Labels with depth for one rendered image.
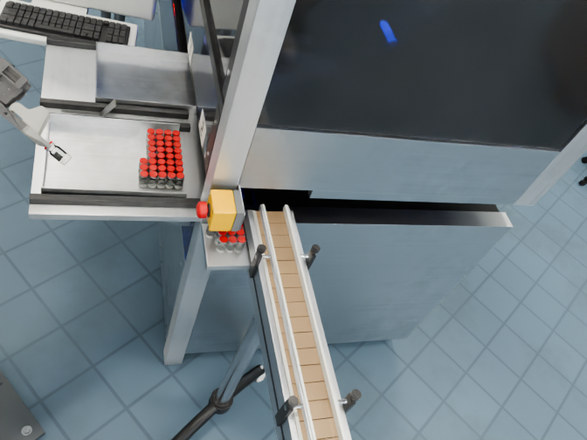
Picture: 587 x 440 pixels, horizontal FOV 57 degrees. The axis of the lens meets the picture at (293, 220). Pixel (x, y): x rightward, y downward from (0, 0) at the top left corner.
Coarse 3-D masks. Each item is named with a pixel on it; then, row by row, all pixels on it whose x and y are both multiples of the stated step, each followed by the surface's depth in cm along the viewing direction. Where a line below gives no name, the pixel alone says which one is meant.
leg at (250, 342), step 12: (252, 324) 145; (252, 336) 148; (240, 348) 156; (252, 348) 153; (240, 360) 159; (228, 372) 169; (240, 372) 165; (228, 384) 173; (216, 396) 185; (228, 396) 180
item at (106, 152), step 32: (64, 128) 144; (96, 128) 147; (128, 128) 150; (160, 128) 152; (96, 160) 140; (128, 160) 143; (64, 192) 129; (96, 192) 131; (128, 192) 133; (160, 192) 135
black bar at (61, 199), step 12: (60, 204) 129; (72, 204) 130; (84, 204) 130; (96, 204) 131; (108, 204) 132; (120, 204) 133; (132, 204) 134; (144, 204) 135; (156, 204) 136; (168, 204) 137; (180, 204) 138; (192, 204) 139
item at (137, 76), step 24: (96, 48) 163; (120, 48) 168; (144, 48) 170; (96, 72) 156; (120, 72) 164; (144, 72) 167; (168, 72) 171; (96, 96) 150; (120, 96) 158; (144, 96) 161; (168, 96) 164; (192, 96) 167
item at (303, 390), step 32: (256, 224) 136; (288, 224) 134; (256, 256) 125; (288, 256) 133; (256, 288) 129; (288, 288) 127; (256, 320) 128; (288, 320) 116; (320, 320) 123; (288, 352) 116; (320, 352) 115; (288, 384) 112; (320, 384) 114; (288, 416) 107; (320, 416) 109
